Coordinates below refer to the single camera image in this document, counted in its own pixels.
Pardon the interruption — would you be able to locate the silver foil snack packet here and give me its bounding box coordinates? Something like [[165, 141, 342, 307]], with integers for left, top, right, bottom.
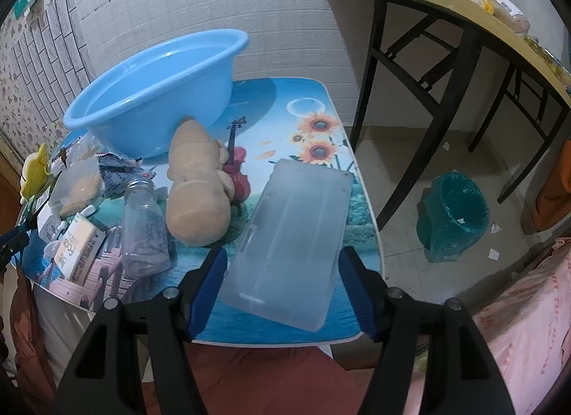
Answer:
[[97, 153, 157, 197]]

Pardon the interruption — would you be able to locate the beige plush toy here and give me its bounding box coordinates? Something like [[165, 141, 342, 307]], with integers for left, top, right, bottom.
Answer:
[[166, 116, 235, 246]]

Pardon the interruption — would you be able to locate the labelled bag of beige powder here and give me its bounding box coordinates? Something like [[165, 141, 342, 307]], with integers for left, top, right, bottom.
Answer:
[[493, 0, 529, 36]]

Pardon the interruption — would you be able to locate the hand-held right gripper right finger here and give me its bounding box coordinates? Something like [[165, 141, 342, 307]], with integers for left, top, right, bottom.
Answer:
[[338, 246, 518, 415]]

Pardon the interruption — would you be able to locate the bag of yellow snacks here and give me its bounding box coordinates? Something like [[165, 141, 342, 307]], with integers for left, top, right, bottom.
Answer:
[[524, 34, 571, 86]]

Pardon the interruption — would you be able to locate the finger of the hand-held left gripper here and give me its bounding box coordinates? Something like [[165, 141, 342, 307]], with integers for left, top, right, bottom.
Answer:
[[0, 228, 30, 265]]

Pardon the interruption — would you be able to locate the pink bed sheet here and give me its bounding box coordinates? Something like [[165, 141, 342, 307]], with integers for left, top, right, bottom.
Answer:
[[404, 239, 571, 415]]

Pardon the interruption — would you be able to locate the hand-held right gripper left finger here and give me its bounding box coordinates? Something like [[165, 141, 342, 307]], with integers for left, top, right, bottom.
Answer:
[[54, 246, 228, 415]]

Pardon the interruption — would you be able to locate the blue plastic basin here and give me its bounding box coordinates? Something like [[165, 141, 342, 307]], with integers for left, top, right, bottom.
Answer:
[[62, 29, 249, 159]]

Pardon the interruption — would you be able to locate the printed table desktop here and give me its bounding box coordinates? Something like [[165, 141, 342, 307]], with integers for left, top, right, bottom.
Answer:
[[20, 77, 384, 346]]

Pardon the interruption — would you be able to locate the floss pick box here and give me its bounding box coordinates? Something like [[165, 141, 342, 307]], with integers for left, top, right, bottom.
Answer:
[[54, 212, 108, 284]]

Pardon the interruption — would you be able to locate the teal lined trash bin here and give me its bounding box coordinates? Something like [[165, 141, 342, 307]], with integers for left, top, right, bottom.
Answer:
[[417, 173, 490, 263]]

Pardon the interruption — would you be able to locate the clear toothpick box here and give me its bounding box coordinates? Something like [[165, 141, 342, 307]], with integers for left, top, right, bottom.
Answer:
[[48, 157, 105, 219]]

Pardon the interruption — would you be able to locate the clear plastic bottle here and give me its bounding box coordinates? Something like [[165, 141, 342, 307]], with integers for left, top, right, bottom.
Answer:
[[121, 176, 177, 279]]

